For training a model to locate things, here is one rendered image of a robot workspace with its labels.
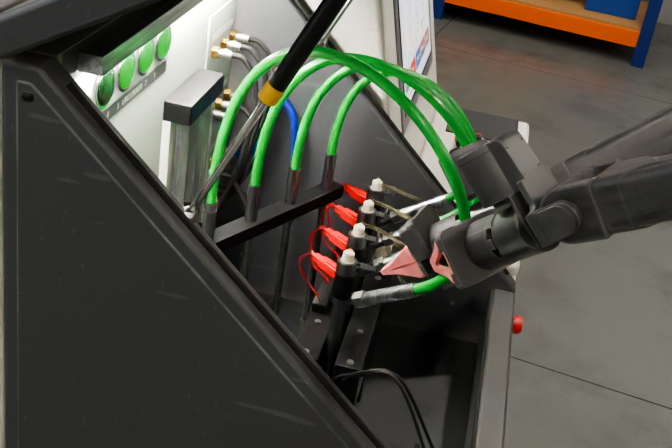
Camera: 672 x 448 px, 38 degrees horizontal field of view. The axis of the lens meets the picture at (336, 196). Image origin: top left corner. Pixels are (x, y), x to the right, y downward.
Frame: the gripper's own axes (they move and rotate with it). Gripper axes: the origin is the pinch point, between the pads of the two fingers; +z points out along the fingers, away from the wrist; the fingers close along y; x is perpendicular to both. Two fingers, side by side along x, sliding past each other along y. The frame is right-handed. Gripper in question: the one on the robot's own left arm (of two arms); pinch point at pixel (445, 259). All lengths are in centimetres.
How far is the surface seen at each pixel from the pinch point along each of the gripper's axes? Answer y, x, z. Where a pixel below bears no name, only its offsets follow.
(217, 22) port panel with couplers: 0, -45, 30
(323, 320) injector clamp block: 3.1, 1.7, 33.6
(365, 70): 2.0, -23.7, -4.9
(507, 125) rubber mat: -80, -18, 80
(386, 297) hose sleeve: 5.3, 1.3, 7.8
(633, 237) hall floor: -219, 37, 215
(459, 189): -0.9, -6.8, -7.6
